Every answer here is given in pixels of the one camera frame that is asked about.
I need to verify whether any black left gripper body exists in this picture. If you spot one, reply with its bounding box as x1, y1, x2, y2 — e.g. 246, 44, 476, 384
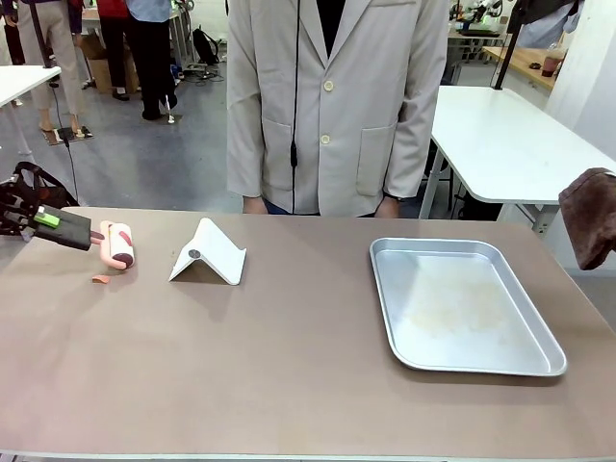
0, 191, 17, 237

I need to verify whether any pink lint roller black handle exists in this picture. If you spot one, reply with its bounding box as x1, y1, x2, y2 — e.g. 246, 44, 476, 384
34, 207, 138, 272

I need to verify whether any brown cloth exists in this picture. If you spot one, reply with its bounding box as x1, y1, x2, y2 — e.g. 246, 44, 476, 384
558, 167, 616, 272

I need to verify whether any person's left hand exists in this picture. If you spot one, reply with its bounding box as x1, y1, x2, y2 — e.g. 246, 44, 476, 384
376, 194, 401, 219

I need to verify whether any small white table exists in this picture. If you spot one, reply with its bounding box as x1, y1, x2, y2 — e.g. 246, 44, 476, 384
0, 64, 64, 156

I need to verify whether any bystander in beige trousers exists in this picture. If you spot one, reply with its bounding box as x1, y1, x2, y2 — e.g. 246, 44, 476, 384
17, 0, 93, 140

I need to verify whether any brown cardboard box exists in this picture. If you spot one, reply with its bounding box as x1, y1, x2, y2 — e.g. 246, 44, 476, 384
80, 33, 141, 94

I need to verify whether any white folded roller stand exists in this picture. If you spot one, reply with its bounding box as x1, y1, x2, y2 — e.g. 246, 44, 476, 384
167, 217, 248, 288

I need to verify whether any bystander in red top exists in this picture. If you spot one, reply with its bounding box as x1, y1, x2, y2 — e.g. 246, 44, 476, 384
97, 0, 132, 103

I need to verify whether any bystander in black trousers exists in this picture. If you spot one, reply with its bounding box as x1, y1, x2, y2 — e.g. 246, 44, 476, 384
122, 0, 180, 122

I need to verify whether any black backpack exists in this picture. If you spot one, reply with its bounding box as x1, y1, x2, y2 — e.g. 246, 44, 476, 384
192, 27, 220, 66

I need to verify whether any person in beige jacket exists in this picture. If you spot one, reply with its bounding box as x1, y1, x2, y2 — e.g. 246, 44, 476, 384
224, 0, 452, 218

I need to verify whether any silver metal tray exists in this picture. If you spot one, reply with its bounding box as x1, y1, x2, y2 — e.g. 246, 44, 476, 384
369, 237, 569, 378

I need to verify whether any black slanted pole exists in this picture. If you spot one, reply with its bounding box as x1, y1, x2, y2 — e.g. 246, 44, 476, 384
492, 0, 525, 91

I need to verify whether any light wooden workbench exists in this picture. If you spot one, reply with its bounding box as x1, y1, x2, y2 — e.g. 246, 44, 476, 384
481, 45, 565, 93

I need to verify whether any dark red drink cup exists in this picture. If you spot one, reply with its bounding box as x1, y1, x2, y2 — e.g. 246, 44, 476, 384
540, 39, 562, 79

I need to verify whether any thin black neck cable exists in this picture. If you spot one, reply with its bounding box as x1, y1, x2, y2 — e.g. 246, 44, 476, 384
289, 0, 303, 214

